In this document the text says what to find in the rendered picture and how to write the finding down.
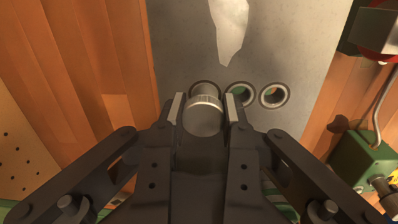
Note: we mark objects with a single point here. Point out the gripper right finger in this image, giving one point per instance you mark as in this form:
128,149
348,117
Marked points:
298,161

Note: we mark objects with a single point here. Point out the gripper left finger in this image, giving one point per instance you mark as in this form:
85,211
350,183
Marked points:
93,161

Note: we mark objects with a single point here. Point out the steel stop pin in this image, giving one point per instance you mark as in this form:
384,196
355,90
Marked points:
202,119

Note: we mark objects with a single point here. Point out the steel bent lever tube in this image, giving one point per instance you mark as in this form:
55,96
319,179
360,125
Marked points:
381,105

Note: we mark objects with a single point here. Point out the grey top plate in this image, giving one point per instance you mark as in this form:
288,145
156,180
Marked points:
279,46

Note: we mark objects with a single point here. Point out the green pump block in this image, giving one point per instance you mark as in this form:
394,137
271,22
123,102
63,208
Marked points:
354,158

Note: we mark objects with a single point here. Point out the tan perforated board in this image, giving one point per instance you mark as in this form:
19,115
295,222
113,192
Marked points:
21,140

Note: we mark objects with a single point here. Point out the yellow black tool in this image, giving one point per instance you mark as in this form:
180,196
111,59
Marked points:
394,178

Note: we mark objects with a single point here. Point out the grey steel block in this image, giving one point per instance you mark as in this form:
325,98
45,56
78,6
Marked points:
373,29

